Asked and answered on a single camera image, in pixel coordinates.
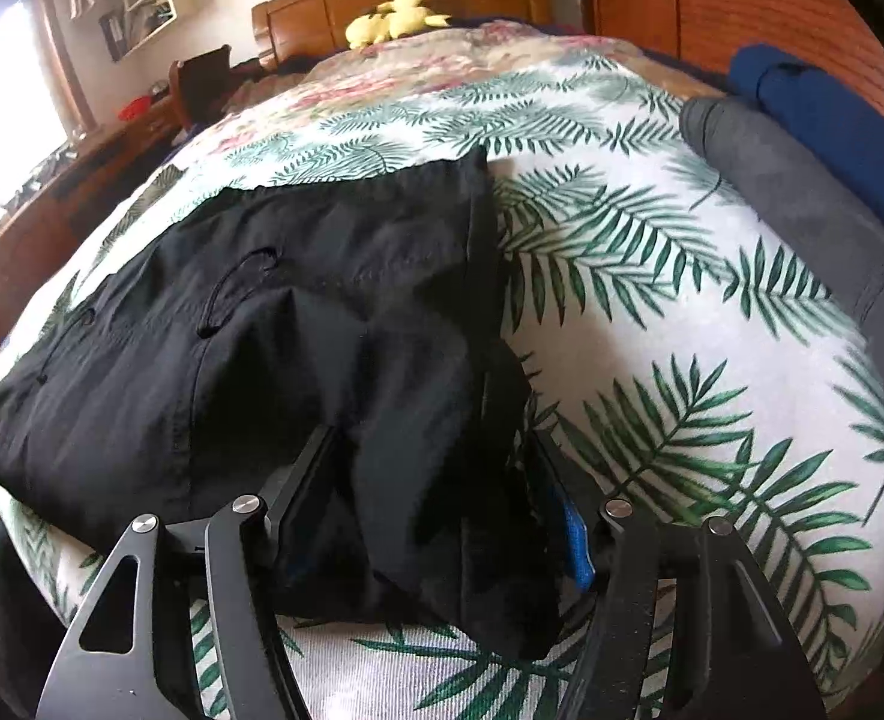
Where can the folded blue garment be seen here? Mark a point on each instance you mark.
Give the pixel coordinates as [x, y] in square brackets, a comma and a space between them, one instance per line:
[824, 112]

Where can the yellow plush toy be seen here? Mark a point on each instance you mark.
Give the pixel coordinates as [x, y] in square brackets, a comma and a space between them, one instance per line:
[393, 21]

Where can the red bowl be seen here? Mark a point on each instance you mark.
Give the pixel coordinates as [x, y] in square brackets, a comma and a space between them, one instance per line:
[134, 108]

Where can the wooden chair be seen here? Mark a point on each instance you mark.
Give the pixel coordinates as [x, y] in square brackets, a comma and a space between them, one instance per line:
[205, 82]

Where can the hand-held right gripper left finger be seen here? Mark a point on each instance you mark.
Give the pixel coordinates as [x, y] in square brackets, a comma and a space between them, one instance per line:
[303, 499]

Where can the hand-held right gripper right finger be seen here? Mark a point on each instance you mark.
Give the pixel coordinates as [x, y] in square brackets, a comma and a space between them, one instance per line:
[573, 540]

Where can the wooden desk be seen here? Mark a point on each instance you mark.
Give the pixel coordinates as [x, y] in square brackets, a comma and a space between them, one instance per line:
[59, 195]

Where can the green leaf print bedsheet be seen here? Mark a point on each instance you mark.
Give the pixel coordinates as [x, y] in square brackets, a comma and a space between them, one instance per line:
[674, 315]

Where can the black buttoned garment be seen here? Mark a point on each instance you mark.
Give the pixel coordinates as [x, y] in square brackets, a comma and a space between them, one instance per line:
[277, 345]

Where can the floral blanket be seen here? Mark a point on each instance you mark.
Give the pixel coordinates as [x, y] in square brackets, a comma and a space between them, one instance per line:
[412, 67]

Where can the wooden headboard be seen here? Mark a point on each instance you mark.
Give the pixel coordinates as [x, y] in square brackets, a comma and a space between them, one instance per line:
[322, 4]

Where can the window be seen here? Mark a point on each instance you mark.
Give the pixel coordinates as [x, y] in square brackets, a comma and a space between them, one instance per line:
[6, 90]

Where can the folded grey garment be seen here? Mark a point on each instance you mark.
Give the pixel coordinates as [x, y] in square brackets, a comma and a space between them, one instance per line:
[794, 187]

